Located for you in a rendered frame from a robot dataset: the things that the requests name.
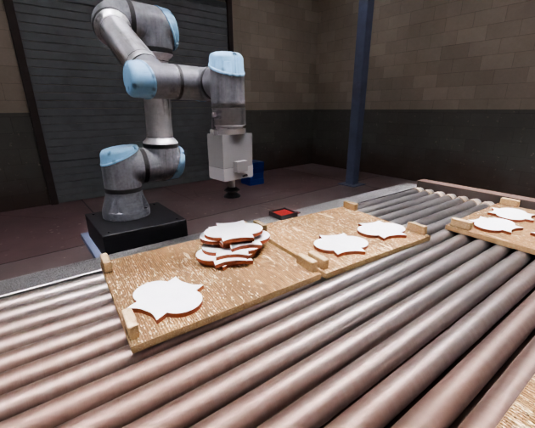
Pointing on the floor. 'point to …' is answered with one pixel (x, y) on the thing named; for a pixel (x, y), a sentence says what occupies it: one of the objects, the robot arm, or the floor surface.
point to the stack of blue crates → (256, 174)
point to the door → (56, 116)
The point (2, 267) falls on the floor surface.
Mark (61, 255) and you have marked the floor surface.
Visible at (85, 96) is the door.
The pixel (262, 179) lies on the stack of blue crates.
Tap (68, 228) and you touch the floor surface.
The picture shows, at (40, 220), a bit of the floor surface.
